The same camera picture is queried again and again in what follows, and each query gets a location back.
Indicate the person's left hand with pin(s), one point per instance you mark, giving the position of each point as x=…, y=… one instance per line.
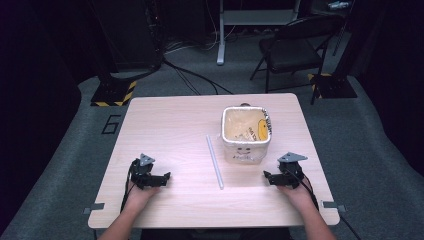
x=141, y=196

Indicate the grey table bracket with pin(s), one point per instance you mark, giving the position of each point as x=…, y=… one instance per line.
x=334, y=206
x=94, y=207

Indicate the black stand base yellow stripes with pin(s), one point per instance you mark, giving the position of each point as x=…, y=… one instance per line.
x=333, y=86
x=113, y=93

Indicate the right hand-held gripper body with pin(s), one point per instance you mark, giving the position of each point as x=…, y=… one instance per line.
x=289, y=173

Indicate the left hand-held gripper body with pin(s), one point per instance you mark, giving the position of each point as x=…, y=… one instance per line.
x=144, y=171

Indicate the white plastic straw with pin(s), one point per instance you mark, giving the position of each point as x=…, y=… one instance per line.
x=215, y=162

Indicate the black folding chair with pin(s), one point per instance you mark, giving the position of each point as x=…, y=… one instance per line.
x=290, y=53

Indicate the person's right hand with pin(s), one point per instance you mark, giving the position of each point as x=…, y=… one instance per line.
x=298, y=196

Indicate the black equipment cabinet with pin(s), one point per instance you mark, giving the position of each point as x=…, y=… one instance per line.
x=133, y=33

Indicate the white bin with plastic liner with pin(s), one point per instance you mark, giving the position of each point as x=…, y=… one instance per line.
x=246, y=133

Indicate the white desk frame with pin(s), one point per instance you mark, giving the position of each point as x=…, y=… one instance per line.
x=221, y=36

